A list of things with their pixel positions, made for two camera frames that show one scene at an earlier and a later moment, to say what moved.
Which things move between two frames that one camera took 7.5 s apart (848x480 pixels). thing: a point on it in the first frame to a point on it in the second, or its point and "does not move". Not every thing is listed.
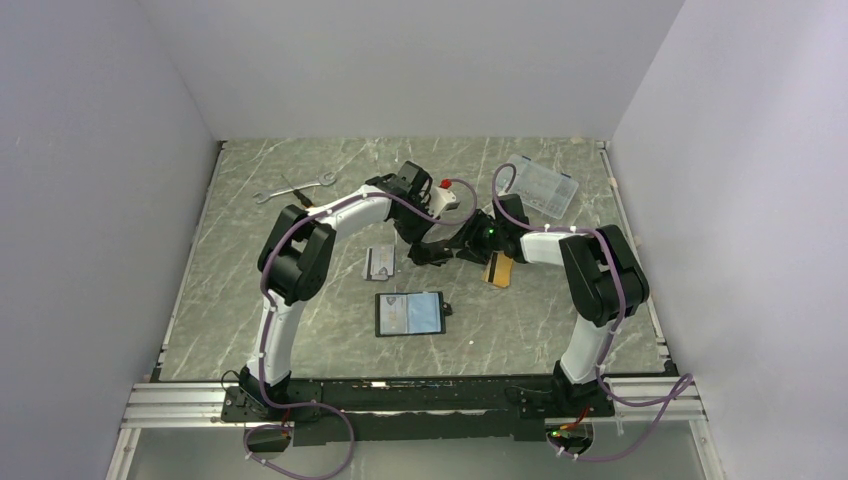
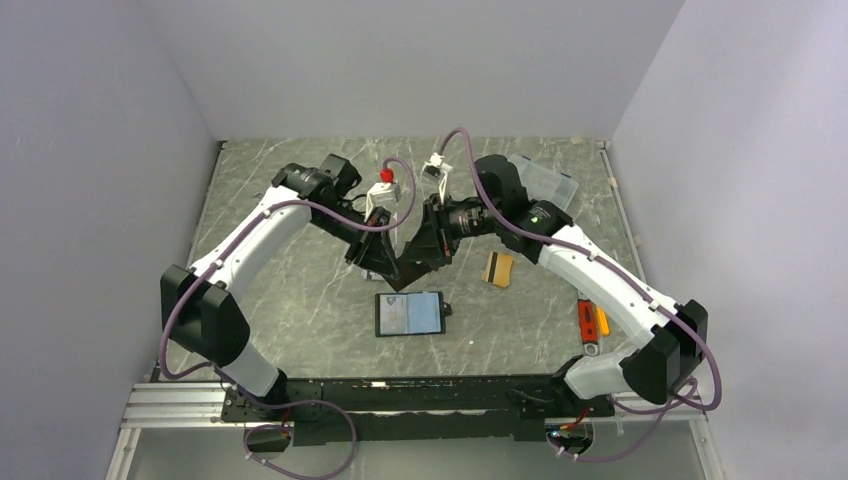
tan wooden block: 499,269 does not move
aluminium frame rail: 190,405 does not move
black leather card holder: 410,313 does not move
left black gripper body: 414,223 to 379,218
